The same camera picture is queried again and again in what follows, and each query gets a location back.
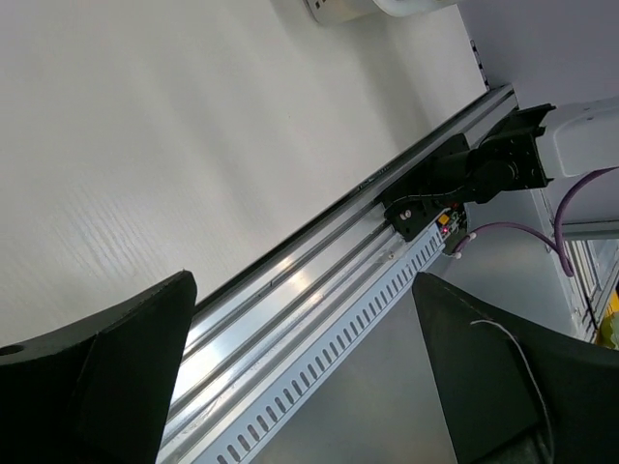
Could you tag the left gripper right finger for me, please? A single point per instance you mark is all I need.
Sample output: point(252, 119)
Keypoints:
point(502, 378)

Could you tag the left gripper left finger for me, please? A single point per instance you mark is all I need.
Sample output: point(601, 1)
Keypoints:
point(99, 389)

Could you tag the white plastic basket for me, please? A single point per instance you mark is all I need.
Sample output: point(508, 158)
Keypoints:
point(331, 12)

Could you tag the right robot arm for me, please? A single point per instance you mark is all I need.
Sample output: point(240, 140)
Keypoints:
point(530, 148)

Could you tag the white slotted cable duct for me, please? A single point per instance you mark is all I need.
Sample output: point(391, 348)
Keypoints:
point(359, 306)

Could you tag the aluminium mounting rail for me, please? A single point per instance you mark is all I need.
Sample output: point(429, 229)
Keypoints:
point(241, 336)

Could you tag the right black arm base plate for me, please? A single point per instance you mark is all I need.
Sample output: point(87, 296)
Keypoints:
point(414, 200)

